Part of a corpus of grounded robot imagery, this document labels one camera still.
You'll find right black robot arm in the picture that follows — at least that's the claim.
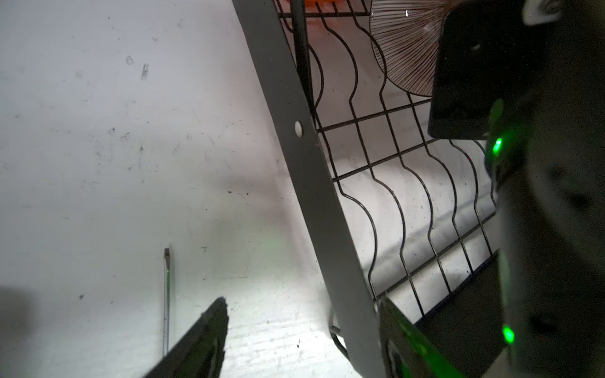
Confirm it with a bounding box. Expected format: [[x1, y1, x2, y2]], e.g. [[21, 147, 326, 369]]
[[429, 1, 604, 377]]

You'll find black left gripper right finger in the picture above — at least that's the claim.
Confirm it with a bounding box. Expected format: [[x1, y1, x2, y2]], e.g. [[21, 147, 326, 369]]
[[377, 297, 463, 378]]

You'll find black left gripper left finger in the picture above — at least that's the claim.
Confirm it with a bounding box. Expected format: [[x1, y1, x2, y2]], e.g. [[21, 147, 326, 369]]
[[146, 297, 228, 378]]

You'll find orange plastic bowl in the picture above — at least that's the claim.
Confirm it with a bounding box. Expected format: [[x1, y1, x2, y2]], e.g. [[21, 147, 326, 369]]
[[303, 0, 372, 15]]

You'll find black wire dish rack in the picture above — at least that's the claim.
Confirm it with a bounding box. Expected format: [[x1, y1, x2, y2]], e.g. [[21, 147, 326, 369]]
[[234, 1, 504, 377]]

